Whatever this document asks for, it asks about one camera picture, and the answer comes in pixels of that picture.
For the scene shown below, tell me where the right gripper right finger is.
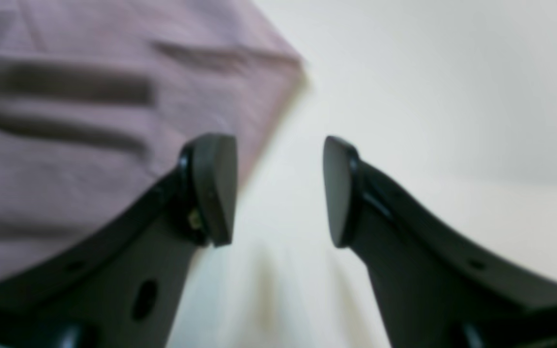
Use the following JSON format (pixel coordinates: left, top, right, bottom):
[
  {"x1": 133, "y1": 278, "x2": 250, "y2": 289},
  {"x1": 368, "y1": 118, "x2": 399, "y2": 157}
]
[{"x1": 323, "y1": 136, "x2": 557, "y2": 348}]

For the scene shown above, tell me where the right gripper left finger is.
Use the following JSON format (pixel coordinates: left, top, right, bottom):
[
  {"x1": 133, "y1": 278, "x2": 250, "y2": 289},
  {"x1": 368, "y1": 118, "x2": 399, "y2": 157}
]
[{"x1": 0, "y1": 133, "x2": 238, "y2": 348}]

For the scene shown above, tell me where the mauve t-shirt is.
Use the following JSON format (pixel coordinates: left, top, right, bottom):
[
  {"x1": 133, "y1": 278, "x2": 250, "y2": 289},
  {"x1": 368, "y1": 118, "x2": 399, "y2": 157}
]
[{"x1": 0, "y1": 0, "x2": 303, "y2": 282}]

